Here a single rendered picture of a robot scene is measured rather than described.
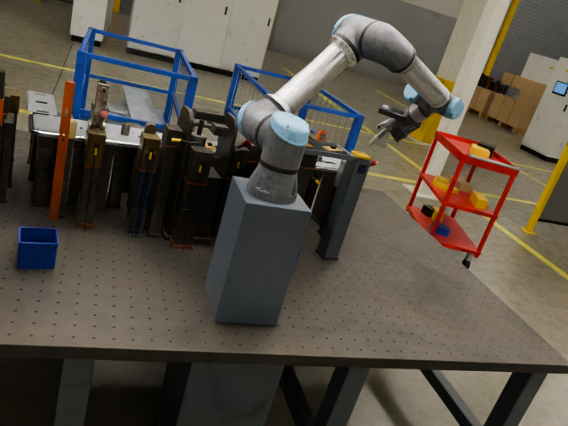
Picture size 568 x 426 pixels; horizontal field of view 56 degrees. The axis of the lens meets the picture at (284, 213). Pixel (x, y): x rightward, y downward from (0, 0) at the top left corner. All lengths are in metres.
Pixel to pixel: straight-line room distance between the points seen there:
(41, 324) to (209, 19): 8.76
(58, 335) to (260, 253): 0.57
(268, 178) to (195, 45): 8.58
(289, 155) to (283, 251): 0.28
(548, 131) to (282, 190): 11.05
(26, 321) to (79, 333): 0.14
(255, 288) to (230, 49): 8.70
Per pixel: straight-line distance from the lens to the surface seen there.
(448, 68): 9.31
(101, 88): 1.89
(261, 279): 1.60
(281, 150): 1.49
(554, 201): 6.60
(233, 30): 10.11
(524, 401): 2.37
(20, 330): 1.54
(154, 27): 9.92
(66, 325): 1.56
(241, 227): 1.50
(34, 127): 2.05
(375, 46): 1.66
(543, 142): 12.41
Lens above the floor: 1.64
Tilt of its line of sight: 21 degrees down
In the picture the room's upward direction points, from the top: 17 degrees clockwise
